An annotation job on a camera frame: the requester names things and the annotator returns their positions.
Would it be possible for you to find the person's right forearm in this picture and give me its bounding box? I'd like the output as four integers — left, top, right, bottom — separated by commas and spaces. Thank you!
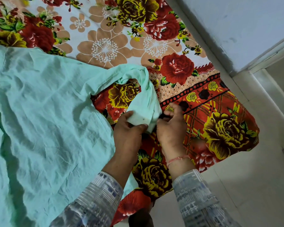
165, 155, 241, 227

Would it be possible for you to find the mint green cloth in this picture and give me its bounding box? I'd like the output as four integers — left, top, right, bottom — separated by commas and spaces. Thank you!
0, 41, 163, 227

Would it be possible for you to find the person's left hand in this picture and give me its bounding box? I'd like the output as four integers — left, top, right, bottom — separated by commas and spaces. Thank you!
113, 111, 149, 161

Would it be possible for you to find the red thread bracelet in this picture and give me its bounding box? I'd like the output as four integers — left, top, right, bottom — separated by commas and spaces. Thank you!
166, 155, 191, 168

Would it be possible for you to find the person's right hand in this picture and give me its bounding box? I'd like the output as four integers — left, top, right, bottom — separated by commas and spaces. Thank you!
156, 103, 189, 161

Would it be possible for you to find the floral patterned bedsheet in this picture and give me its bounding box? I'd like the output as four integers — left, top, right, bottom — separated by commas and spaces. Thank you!
0, 0, 260, 227

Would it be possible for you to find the person's left forearm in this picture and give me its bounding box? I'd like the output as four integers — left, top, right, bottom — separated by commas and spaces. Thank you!
49, 154, 139, 227

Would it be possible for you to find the white door frame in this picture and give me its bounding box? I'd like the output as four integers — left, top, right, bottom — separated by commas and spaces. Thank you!
230, 33, 284, 164

